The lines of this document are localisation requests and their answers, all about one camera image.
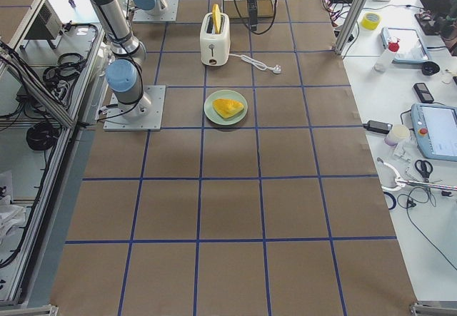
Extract white two-slot toaster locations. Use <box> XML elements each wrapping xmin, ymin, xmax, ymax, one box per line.
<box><xmin>200</xmin><ymin>13</ymin><xmax>231</xmax><ymax>66</ymax></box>

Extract toast slice in toaster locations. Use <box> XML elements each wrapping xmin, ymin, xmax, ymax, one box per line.
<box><xmin>211</xmin><ymin>4</ymin><xmax>222</xmax><ymax>34</ymax></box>

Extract golden triangular pastry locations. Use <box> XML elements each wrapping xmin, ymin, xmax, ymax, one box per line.
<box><xmin>212</xmin><ymin>98</ymin><xmax>244</xmax><ymax>119</ymax></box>

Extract light green plate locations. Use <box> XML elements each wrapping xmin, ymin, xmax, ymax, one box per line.
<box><xmin>204</xmin><ymin>89</ymin><xmax>248</xmax><ymax>126</ymax></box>

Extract yellow tape roll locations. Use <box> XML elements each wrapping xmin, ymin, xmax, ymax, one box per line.
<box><xmin>361</xmin><ymin>12</ymin><xmax>381</xmax><ymax>31</ymax></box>

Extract red capped plastic bottle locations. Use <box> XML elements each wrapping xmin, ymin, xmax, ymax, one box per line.
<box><xmin>373</xmin><ymin>37</ymin><xmax>400</xmax><ymax>73</ymax></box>

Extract blue teach pendant far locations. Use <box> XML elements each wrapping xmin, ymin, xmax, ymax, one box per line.
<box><xmin>380</xmin><ymin>27</ymin><xmax>431</xmax><ymax>64</ymax></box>

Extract blue teach pendant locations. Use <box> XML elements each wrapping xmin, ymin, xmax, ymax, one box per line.
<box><xmin>380</xmin><ymin>27</ymin><xmax>431</xmax><ymax>64</ymax></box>
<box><xmin>411</xmin><ymin>103</ymin><xmax>456</xmax><ymax>162</ymax></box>

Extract black power adapter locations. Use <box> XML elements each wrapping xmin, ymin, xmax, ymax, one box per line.
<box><xmin>363</xmin><ymin>120</ymin><xmax>393</xmax><ymax>135</ymax></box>

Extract white cup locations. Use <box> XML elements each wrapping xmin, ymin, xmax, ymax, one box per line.
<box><xmin>384</xmin><ymin>124</ymin><xmax>410</xmax><ymax>146</ymax></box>

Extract blue teach pendant near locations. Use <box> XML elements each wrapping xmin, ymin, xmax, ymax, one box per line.
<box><xmin>411</xmin><ymin>103</ymin><xmax>456</xmax><ymax>162</ymax></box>

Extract white toaster power cable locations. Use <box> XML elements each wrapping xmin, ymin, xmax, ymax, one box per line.
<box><xmin>228</xmin><ymin>53</ymin><xmax>284</xmax><ymax>76</ymax></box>

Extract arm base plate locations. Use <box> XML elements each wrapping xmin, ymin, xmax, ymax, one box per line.
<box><xmin>104</xmin><ymin>86</ymin><xmax>166</xmax><ymax>131</ymax></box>
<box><xmin>133</xmin><ymin>0</ymin><xmax>179</xmax><ymax>23</ymax></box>

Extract aluminium frame post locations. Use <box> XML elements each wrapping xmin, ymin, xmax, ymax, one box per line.
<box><xmin>333</xmin><ymin>0</ymin><xmax>366</xmax><ymax>55</ymax></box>

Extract black handled scissors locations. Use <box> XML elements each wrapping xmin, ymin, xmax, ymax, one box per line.
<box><xmin>414</xmin><ymin>159</ymin><xmax>433</xmax><ymax>183</ymax></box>

